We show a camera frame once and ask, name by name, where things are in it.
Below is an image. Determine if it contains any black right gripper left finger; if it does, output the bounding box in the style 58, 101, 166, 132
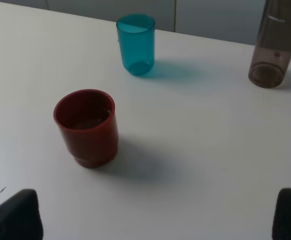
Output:
0, 189, 44, 240

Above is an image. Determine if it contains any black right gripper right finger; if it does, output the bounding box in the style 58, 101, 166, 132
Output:
271, 188, 291, 240

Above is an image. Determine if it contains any smoky transparent water bottle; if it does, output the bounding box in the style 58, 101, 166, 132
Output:
248, 0, 291, 89

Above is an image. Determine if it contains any teal transparent plastic cup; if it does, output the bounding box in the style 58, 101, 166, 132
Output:
116, 14, 156, 76

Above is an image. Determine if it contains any red plastic cup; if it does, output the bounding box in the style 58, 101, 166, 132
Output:
53, 89, 119, 169

